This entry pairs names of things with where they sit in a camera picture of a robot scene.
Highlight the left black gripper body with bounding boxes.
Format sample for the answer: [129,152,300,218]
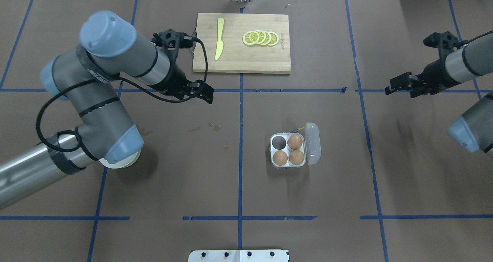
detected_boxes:
[156,64,192,101]

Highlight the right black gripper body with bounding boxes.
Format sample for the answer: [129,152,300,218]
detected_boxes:
[415,60,453,95]

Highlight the brown egg from bowl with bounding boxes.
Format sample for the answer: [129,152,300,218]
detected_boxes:
[272,150,288,167]

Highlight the clear plastic egg box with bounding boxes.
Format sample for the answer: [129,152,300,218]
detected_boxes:
[269,122,322,168]

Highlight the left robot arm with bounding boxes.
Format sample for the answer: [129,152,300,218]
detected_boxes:
[0,10,214,209]

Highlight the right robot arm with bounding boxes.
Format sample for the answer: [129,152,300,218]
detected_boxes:
[384,31,493,156]

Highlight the brown egg far cell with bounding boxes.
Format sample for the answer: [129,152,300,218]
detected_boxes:
[287,133,304,150]

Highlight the brown egg cell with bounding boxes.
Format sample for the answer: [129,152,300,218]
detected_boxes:
[287,133,304,150]
[288,149,306,166]

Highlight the brown egg near cell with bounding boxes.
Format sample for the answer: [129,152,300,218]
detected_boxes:
[288,149,306,166]

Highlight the yellow plastic knife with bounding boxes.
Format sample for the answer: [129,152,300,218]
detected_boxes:
[215,17,225,60]

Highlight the wooden cutting board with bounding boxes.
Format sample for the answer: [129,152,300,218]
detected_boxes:
[193,13,291,74]

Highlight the outermost lemon slice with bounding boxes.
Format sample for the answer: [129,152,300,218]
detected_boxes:
[267,32,279,47]

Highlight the yellow and blue rubber bands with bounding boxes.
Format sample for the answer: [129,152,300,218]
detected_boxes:
[290,126,306,133]

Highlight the white bowl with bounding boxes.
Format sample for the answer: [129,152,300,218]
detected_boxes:
[99,150,141,169]

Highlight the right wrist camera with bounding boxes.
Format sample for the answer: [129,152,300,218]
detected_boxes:
[423,31,461,62]

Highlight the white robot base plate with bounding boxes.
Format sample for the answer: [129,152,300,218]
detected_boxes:
[188,249,290,262]

